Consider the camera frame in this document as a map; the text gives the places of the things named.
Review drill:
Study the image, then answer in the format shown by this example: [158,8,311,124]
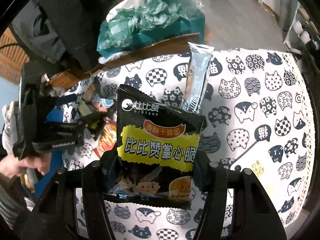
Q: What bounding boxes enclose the black noodle snack bag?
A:
[105,85,206,209]

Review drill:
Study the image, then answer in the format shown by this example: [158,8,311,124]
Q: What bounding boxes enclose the silver blue snack bar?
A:
[182,42,214,113]

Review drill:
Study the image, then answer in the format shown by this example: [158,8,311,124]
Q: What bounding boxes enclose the blue cardboard shoe box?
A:
[34,108,63,199]

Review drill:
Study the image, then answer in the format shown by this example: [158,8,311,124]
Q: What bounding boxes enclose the small orange yellow snack pack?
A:
[93,118,117,158]

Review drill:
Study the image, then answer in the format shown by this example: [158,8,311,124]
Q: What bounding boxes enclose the person left hand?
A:
[1,153,52,179]

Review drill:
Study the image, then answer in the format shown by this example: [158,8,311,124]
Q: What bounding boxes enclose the grey fleece clothing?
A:
[2,101,18,154]

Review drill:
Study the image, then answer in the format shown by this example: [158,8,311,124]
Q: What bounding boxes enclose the wooden louvered door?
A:
[0,28,30,85]

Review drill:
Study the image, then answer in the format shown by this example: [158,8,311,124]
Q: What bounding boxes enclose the dark hanging jackets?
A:
[10,0,116,72]

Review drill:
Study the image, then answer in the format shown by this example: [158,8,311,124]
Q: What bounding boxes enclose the cat pattern tablecloth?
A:
[62,49,315,239]

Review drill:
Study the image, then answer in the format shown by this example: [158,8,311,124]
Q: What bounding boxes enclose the teal box with tissue paper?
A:
[97,0,205,59]

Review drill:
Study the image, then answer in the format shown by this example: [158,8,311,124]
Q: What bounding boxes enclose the shoe rack with shoes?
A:
[284,3,319,67]

